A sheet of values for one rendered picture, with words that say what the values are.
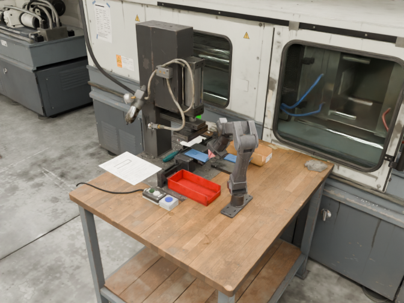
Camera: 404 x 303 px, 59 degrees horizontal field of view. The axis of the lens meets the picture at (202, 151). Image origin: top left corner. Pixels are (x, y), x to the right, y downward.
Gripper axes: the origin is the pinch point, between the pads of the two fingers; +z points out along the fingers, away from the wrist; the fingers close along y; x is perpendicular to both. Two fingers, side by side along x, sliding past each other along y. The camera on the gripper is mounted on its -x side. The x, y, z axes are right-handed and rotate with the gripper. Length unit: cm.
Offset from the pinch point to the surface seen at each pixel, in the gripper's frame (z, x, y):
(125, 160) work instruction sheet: 34, 18, 35
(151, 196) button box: 11.7, 37.1, 3.2
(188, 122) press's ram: -8.3, 2.1, 20.3
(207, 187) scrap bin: 4.4, 12.7, -11.5
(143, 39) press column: -28, 5, 63
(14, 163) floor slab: 215, -9, 160
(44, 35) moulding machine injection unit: 158, -108, 270
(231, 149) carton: 5.5, -24.3, -2.2
